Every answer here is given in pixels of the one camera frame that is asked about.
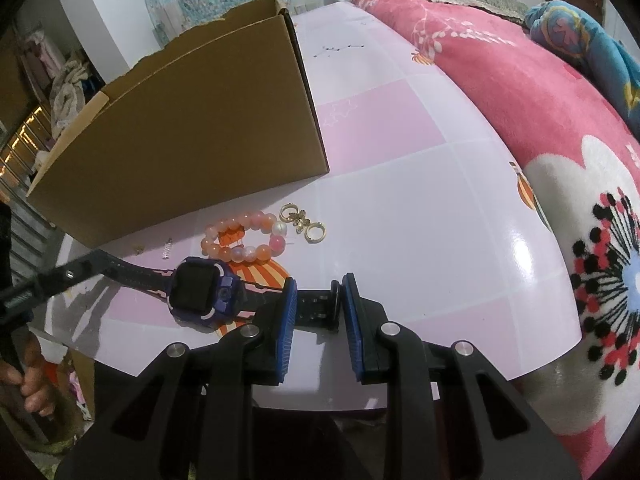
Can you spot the pile of clothes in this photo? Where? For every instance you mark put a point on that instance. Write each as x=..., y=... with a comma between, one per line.
x=70, y=90

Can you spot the blue smartwatch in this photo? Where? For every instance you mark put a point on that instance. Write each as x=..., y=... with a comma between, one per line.
x=200, y=290

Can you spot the brown cardboard box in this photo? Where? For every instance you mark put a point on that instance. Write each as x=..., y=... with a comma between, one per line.
x=200, y=135

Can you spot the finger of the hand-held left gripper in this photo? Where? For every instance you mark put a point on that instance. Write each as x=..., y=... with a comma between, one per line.
x=60, y=277

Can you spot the person's left hand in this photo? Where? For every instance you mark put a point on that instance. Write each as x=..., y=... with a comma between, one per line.
x=36, y=385

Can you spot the blue patterned blanket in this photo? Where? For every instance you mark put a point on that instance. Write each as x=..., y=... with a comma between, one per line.
x=575, y=35

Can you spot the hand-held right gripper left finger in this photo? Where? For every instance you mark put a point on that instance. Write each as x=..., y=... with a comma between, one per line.
x=286, y=332

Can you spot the pink floral blanket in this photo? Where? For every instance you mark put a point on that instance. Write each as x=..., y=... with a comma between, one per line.
x=500, y=90

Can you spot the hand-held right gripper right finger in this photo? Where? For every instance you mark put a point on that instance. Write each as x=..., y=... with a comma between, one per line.
x=352, y=332

